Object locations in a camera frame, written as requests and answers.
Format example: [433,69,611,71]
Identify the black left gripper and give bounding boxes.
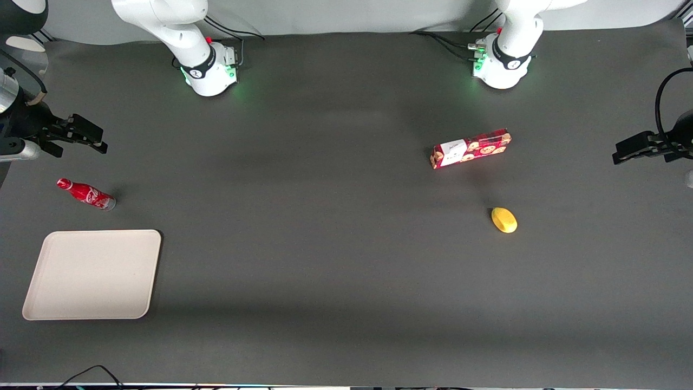
[612,110,693,165]

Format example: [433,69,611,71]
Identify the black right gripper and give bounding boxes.
[0,92,108,159]

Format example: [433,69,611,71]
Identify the red coke bottle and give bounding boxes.
[57,178,117,212]

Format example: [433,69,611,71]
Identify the cream rectangular tray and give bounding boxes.
[22,229,162,321]

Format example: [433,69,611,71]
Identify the yellow lemon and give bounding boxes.
[491,207,518,234]

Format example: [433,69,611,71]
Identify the red cookie box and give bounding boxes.
[430,128,513,170]

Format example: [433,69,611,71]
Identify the black looped cable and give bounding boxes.
[655,67,693,142]

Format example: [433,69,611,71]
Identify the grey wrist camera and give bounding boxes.
[0,138,42,163]

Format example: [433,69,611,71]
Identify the black arm base cables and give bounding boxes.
[410,8,501,62]
[204,15,266,68]

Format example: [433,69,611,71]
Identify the thin black cable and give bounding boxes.
[53,365,126,390]

